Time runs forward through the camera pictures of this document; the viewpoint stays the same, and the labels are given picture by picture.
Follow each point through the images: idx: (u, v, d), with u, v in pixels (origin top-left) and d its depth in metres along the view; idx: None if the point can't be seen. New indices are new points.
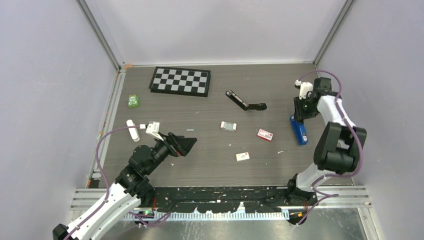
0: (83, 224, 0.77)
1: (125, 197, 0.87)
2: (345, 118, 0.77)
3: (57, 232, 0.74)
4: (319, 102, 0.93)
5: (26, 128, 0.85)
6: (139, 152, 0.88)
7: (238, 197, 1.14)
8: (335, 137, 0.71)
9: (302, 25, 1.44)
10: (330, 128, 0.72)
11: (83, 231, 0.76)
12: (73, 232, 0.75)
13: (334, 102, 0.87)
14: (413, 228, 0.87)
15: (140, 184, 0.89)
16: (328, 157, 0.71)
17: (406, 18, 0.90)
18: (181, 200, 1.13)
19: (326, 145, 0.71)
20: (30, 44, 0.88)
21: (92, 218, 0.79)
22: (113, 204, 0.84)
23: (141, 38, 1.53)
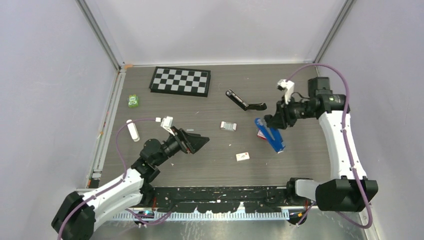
0: (100, 195, 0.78)
1: (138, 183, 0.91)
2: (355, 169, 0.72)
3: (73, 197, 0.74)
4: (321, 114, 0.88)
5: (25, 127, 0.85)
6: (149, 145, 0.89)
7: (238, 197, 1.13)
8: (341, 195, 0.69)
9: (302, 25, 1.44)
10: (337, 189, 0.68)
11: (98, 202, 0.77)
12: (90, 200, 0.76)
13: (342, 128, 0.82)
14: (412, 228, 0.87)
15: (151, 175, 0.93)
16: (333, 207, 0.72)
17: (406, 18, 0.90)
18: (181, 200, 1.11)
19: (331, 201, 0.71)
20: (30, 44, 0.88)
21: (108, 193, 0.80)
22: (128, 184, 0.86)
23: (141, 38, 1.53)
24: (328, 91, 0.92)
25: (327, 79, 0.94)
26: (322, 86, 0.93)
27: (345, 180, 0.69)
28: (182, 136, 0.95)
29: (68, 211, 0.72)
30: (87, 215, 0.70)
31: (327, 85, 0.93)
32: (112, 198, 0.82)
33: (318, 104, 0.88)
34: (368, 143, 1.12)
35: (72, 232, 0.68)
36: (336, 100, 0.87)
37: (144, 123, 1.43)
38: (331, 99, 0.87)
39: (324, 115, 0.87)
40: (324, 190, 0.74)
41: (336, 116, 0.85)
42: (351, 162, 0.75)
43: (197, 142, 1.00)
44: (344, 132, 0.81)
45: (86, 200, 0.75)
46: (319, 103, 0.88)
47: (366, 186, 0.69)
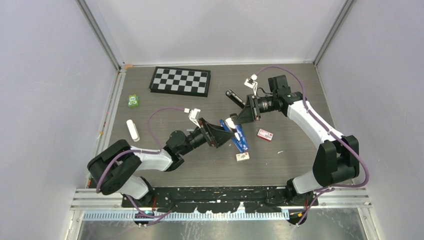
0: (144, 153, 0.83)
1: (167, 163, 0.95)
2: (332, 131, 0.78)
3: (122, 143, 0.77)
4: (288, 110, 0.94)
5: (26, 128, 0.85)
6: (175, 137, 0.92)
7: (238, 197, 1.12)
8: (334, 157, 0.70)
9: (302, 24, 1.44)
10: (327, 151, 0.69)
11: (142, 156, 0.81)
12: (136, 151, 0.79)
13: (306, 109, 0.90)
14: (413, 228, 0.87)
15: (176, 164, 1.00)
16: (334, 177, 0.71)
17: (406, 18, 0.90)
18: (181, 200, 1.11)
19: (329, 166, 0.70)
20: (30, 44, 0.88)
21: (149, 155, 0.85)
22: (162, 158, 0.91)
23: (141, 38, 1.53)
24: (287, 88, 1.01)
25: (284, 77, 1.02)
26: (281, 84, 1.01)
27: (330, 142, 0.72)
28: (206, 128, 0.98)
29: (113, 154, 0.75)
30: (134, 162, 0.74)
31: (285, 82, 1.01)
32: (149, 161, 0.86)
33: (281, 104, 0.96)
34: (368, 143, 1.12)
35: (113, 174, 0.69)
36: (293, 96, 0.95)
37: (144, 124, 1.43)
38: (290, 96, 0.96)
39: (289, 108, 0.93)
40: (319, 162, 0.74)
41: (298, 105, 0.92)
42: (326, 128, 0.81)
43: (223, 138, 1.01)
44: (309, 111, 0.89)
45: (133, 150, 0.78)
46: (282, 103, 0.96)
47: (349, 143, 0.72)
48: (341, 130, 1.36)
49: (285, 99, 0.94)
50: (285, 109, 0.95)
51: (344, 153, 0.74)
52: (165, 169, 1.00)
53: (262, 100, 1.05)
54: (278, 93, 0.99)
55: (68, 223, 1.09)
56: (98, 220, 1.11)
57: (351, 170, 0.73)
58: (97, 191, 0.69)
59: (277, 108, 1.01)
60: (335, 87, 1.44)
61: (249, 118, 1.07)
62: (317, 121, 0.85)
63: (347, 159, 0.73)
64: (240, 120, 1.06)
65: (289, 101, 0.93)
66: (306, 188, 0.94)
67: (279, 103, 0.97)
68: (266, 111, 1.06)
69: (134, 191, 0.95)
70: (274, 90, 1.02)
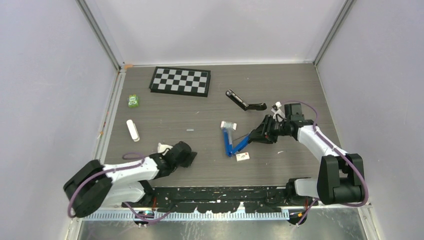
0: (119, 171, 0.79)
1: (152, 173, 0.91)
2: (336, 148, 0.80)
3: (94, 165, 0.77)
4: (298, 134, 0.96)
5: (26, 127, 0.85)
6: (181, 143, 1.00)
7: (238, 197, 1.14)
8: (336, 172, 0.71)
9: (302, 25, 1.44)
10: (328, 165, 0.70)
11: (116, 176, 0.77)
12: (109, 172, 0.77)
13: (314, 131, 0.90)
14: (413, 228, 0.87)
15: (165, 171, 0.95)
16: (336, 194, 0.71)
17: (406, 17, 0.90)
18: (181, 200, 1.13)
19: (331, 181, 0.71)
20: (30, 44, 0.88)
21: (126, 172, 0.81)
22: (144, 170, 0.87)
23: (141, 38, 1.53)
24: (301, 115, 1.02)
25: (299, 104, 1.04)
26: (295, 111, 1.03)
27: (333, 157, 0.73)
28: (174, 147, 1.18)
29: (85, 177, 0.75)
30: (103, 184, 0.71)
31: (300, 109, 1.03)
32: (127, 177, 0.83)
33: (292, 129, 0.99)
34: (368, 143, 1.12)
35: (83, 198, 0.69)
36: (304, 121, 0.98)
37: (143, 124, 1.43)
38: (301, 122, 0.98)
39: (299, 131, 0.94)
40: (321, 178, 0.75)
41: (307, 128, 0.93)
42: (330, 145, 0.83)
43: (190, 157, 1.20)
44: (317, 133, 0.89)
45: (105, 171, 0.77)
46: (293, 128, 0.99)
47: (352, 160, 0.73)
48: (341, 130, 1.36)
49: (296, 124, 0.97)
50: (296, 133, 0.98)
51: (349, 172, 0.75)
52: (152, 177, 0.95)
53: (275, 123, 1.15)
54: (291, 119, 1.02)
55: (69, 223, 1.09)
56: (98, 220, 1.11)
57: (356, 190, 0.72)
58: (69, 217, 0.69)
59: (287, 131, 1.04)
60: (335, 87, 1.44)
61: (260, 137, 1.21)
62: (323, 141, 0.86)
63: (352, 177, 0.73)
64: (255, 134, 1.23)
65: (300, 124, 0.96)
66: (306, 189, 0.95)
67: (291, 127, 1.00)
68: (278, 133, 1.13)
69: (127, 197, 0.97)
70: (288, 116, 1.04)
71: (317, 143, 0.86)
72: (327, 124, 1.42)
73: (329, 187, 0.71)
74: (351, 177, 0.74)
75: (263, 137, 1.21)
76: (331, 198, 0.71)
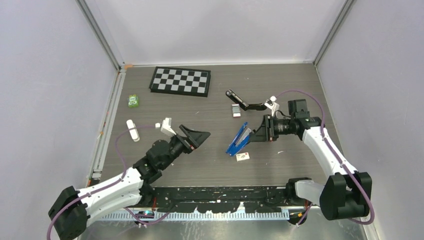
0: (95, 194, 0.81)
1: (137, 184, 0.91)
2: (344, 165, 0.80)
3: (69, 191, 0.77)
4: (304, 136, 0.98)
5: (26, 127, 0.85)
6: (158, 146, 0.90)
7: (238, 197, 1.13)
8: (343, 193, 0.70)
9: (302, 25, 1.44)
10: (335, 185, 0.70)
11: (91, 200, 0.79)
12: (84, 197, 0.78)
13: (322, 138, 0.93)
14: (413, 228, 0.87)
15: (152, 177, 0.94)
16: (340, 211, 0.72)
17: (406, 18, 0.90)
18: (181, 200, 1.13)
19: (336, 202, 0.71)
20: (30, 45, 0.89)
21: (103, 193, 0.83)
22: (126, 185, 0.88)
23: (141, 38, 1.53)
24: (306, 112, 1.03)
25: (304, 101, 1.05)
26: (300, 108, 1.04)
27: (341, 176, 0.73)
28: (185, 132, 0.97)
29: (62, 204, 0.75)
30: (78, 212, 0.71)
31: (304, 106, 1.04)
32: (107, 197, 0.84)
33: (298, 127, 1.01)
34: (368, 143, 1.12)
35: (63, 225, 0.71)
36: (312, 121, 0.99)
37: (143, 123, 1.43)
38: (307, 120, 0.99)
39: (305, 132, 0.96)
40: (325, 195, 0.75)
41: (315, 131, 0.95)
42: (339, 160, 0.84)
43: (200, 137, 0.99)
44: (325, 139, 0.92)
45: (81, 196, 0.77)
46: (298, 126, 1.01)
47: (362, 180, 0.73)
48: (341, 130, 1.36)
49: (302, 122, 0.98)
50: (301, 132, 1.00)
51: (355, 189, 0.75)
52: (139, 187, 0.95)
53: (279, 122, 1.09)
54: (296, 116, 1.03)
55: None
56: (98, 221, 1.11)
57: (359, 207, 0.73)
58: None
59: (293, 129, 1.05)
60: (335, 87, 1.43)
61: (262, 139, 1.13)
62: (331, 151, 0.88)
63: (358, 195, 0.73)
64: (256, 137, 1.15)
65: (306, 125, 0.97)
66: (305, 192, 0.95)
67: (296, 125, 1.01)
68: (282, 133, 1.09)
69: (122, 205, 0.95)
70: (293, 113, 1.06)
71: (325, 153, 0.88)
72: (327, 124, 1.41)
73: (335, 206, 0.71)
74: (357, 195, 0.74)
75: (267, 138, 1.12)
76: (334, 214, 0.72)
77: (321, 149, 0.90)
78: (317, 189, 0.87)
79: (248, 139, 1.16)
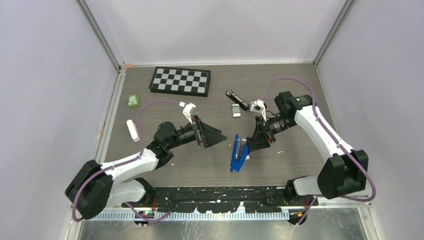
0: (117, 167, 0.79)
1: (153, 163, 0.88)
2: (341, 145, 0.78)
3: (92, 165, 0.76)
4: (297, 117, 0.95)
5: (26, 127, 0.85)
6: (163, 128, 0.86)
7: (238, 197, 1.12)
8: (341, 172, 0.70)
9: (302, 25, 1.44)
10: (335, 166, 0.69)
11: (115, 173, 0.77)
12: (107, 170, 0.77)
13: (315, 117, 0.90)
14: (413, 228, 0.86)
15: (165, 158, 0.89)
16: (339, 190, 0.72)
17: (406, 18, 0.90)
18: (181, 200, 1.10)
19: (335, 182, 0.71)
20: (30, 45, 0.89)
21: (124, 167, 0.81)
22: (144, 162, 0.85)
23: (141, 38, 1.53)
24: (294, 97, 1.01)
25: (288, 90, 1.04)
26: (285, 95, 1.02)
27: (338, 156, 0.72)
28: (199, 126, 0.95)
29: (84, 178, 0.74)
30: (104, 183, 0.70)
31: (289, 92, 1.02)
32: (127, 172, 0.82)
33: (289, 107, 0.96)
34: (368, 143, 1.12)
35: (85, 198, 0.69)
36: (302, 101, 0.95)
37: (143, 123, 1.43)
38: (298, 99, 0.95)
39: (297, 114, 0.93)
40: (324, 175, 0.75)
41: (308, 111, 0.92)
42: (335, 140, 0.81)
43: (213, 138, 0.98)
44: (319, 119, 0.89)
45: (104, 169, 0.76)
46: (290, 106, 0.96)
47: (358, 157, 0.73)
48: (341, 130, 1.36)
49: (294, 102, 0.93)
50: (293, 113, 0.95)
51: (351, 166, 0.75)
52: (154, 168, 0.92)
53: (273, 121, 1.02)
54: (285, 100, 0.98)
55: (69, 223, 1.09)
56: (98, 220, 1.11)
57: (357, 184, 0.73)
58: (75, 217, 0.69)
59: (286, 116, 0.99)
60: (335, 87, 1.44)
61: (262, 144, 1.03)
62: (326, 131, 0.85)
63: (354, 173, 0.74)
64: (255, 145, 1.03)
65: (298, 105, 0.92)
66: (306, 188, 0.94)
67: (288, 107, 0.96)
68: (279, 130, 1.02)
69: (128, 197, 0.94)
70: (280, 101, 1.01)
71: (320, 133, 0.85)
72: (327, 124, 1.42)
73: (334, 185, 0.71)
74: (353, 172, 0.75)
75: (267, 142, 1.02)
76: (334, 193, 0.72)
77: (316, 129, 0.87)
78: (315, 180, 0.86)
79: (248, 148, 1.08)
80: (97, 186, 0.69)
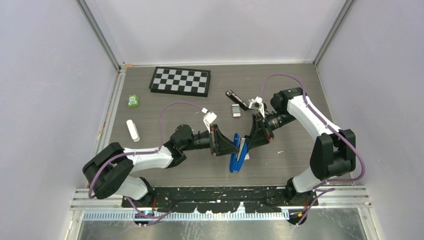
0: (138, 155, 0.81)
1: (167, 161, 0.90)
2: (329, 125, 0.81)
3: (114, 147, 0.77)
4: (289, 106, 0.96)
5: (26, 127, 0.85)
6: (181, 130, 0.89)
7: (238, 197, 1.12)
8: (330, 149, 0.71)
9: (302, 25, 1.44)
10: (324, 144, 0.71)
11: (135, 159, 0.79)
12: (129, 154, 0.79)
13: (305, 104, 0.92)
14: (414, 228, 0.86)
15: (178, 159, 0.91)
16: (330, 169, 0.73)
17: (406, 18, 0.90)
18: (181, 200, 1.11)
19: (325, 160, 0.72)
20: (30, 45, 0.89)
21: (144, 156, 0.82)
22: (161, 157, 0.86)
23: (141, 38, 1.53)
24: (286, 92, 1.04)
25: None
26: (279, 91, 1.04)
27: (327, 135, 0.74)
28: (217, 135, 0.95)
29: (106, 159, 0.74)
30: (125, 165, 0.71)
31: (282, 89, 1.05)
32: (145, 163, 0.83)
33: (282, 99, 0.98)
34: (368, 143, 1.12)
35: (105, 178, 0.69)
36: (294, 92, 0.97)
37: (143, 123, 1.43)
38: (289, 91, 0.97)
39: (289, 103, 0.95)
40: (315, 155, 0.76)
41: (298, 100, 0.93)
42: (324, 122, 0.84)
43: (225, 150, 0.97)
44: (309, 106, 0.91)
45: (126, 153, 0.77)
46: (283, 98, 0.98)
47: (346, 136, 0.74)
48: None
49: (286, 94, 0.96)
50: (285, 104, 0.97)
51: (340, 146, 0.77)
52: (166, 166, 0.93)
53: (271, 118, 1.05)
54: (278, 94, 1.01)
55: (69, 223, 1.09)
56: (98, 220, 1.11)
57: (347, 162, 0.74)
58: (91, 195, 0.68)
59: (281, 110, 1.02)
60: (335, 87, 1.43)
61: (261, 140, 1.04)
62: (315, 116, 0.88)
63: (343, 152, 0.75)
64: (254, 142, 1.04)
65: (290, 95, 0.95)
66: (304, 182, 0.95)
67: (280, 99, 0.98)
68: (277, 126, 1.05)
69: (132, 193, 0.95)
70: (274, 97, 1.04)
71: (310, 118, 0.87)
72: None
73: (324, 164, 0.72)
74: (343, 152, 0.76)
75: (266, 138, 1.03)
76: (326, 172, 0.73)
77: (307, 115, 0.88)
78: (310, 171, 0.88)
79: (247, 146, 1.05)
80: (118, 168, 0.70)
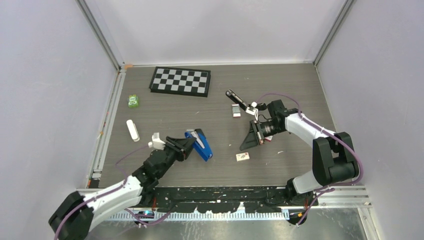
0: (100, 198, 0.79)
1: (137, 191, 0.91)
2: (324, 130, 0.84)
3: (75, 196, 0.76)
4: (286, 123, 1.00)
5: (26, 127, 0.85)
6: (154, 155, 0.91)
7: (238, 197, 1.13)
8: (328, 153, 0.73)
9: (302, 25, 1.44)
10: (321, 145, 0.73)
11: (97, 204, 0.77)
12: (90, 201, 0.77)
13: (300, 118, 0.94)
14: (414, 228, 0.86)
15: (151, 185, 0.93)
16: (332, 173, 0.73)
17: (406, 18, 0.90)
18: (181, 200, 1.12)
19: (326, 163, 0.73)
20: (30, 45, 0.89)
21: (107, 197, 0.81)
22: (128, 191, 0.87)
23: (141, 38, 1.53)
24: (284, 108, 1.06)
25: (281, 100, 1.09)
26: (278, 106, 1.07)
27: (324, 139, 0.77)
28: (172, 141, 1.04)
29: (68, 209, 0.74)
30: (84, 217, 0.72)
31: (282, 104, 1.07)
32: (110, 202, 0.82)
33: (279, 120, 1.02)
34: (368, 143, 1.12)
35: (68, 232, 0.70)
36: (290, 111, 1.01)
37: (143, 123, 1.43)
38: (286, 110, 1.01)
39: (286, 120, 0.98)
40: (315, 161, 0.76)
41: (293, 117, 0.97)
42: (318, 129, 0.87)
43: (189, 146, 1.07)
44: (303, 120, 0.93)
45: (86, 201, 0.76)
46: (280, 119, 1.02)
47: (342, 138, 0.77)
48: (341, 130, 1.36)
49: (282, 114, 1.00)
50: (283, 124, 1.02)
51: (340, 150, 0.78)
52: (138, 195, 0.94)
53: (266, 125, 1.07)
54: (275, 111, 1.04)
55: None
56: None
57: (349, 166, 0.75)
58: None
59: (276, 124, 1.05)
60: (335, 87, 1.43)
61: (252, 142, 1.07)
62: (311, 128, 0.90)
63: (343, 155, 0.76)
64: (245, 144, 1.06)
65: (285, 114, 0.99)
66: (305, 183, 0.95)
67: (277, 118, 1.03)
68: (269, 134, 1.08)
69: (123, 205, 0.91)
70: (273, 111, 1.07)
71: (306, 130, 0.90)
72: (327, 124, 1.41)
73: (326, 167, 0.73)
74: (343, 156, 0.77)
75: (256, 142, 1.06)
76: (328, 176, 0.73)
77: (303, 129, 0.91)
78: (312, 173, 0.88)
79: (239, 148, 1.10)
80: (78, 221, 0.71)
